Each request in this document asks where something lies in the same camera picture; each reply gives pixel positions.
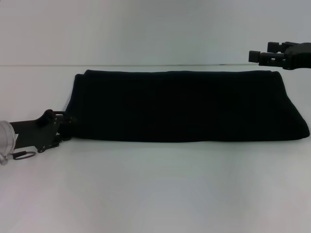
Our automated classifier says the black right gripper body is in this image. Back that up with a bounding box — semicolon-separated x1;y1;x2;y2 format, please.
281;41;311;71

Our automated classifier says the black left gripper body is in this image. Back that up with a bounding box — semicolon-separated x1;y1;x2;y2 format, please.
8;109;64;153

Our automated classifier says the black shirt with FREE print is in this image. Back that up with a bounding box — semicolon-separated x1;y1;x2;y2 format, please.
63;69;311;143

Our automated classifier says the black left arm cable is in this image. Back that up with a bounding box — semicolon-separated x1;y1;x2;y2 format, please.
0;150;36;166

